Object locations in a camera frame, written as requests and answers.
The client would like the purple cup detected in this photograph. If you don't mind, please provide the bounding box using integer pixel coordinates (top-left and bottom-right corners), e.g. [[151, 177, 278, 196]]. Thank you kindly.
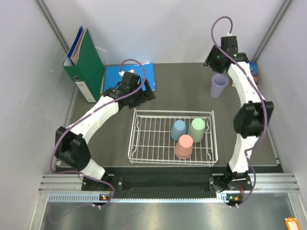
[[210, 73, 229, 98]]

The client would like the blue cup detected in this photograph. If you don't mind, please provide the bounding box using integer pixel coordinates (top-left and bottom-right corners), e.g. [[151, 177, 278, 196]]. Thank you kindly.
[[171, 120, 187, 141]]

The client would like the dark green cup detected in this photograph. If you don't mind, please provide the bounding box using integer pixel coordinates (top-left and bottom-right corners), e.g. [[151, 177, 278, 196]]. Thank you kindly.
[[187, 118, 205, 143]]

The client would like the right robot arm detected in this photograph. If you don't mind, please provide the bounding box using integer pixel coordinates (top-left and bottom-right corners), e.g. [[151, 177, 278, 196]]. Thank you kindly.
[[204, 35, 274, 190]]

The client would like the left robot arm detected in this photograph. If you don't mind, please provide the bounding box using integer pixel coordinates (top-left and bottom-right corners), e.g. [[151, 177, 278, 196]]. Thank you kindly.
[[53, 71, 155, 190]]

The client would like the blue folder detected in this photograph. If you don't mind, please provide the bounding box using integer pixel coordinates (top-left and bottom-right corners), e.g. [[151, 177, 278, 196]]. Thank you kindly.
[[103, 62, 155, 92]]

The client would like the Jane Eyre paperback book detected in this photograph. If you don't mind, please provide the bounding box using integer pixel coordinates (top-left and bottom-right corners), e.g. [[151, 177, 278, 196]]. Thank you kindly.
[[249, 61, 259, 86]]

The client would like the green lever arch binder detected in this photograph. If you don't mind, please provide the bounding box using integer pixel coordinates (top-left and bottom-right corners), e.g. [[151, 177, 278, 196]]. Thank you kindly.
[[63, 26, 105, 103]]

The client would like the pink cup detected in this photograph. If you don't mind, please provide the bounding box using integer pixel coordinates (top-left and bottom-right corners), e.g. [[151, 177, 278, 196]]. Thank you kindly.
[[174, 135, 193, 160]]

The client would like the orange tag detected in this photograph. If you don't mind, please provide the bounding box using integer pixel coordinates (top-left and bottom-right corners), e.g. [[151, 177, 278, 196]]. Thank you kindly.
[[285, 217, 301, 230]]

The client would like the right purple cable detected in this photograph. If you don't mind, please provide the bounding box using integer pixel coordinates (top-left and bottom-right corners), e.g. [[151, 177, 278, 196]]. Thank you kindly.
[[211, 16, 268, 207]]

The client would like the purple cable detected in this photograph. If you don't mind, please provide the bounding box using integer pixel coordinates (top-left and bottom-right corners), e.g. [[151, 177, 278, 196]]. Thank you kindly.
[[211, 16, 268, 207], [49, 58, 147, 209]]

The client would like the white wire dish rack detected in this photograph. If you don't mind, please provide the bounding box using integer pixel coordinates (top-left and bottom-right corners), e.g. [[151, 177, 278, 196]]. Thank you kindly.
[[128, 110, 218, 167]]

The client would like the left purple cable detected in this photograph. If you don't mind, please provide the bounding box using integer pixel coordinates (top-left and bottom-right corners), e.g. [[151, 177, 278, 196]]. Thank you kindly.
[[49, 58, 147, 209]]

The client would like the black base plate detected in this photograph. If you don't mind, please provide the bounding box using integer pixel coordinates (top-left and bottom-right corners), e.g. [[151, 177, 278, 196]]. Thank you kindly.
[[81, 166, 252, 192]]

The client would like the white cable duct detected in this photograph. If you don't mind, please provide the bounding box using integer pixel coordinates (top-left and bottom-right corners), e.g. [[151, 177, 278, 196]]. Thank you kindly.
[[48, 193, 229, 203]]

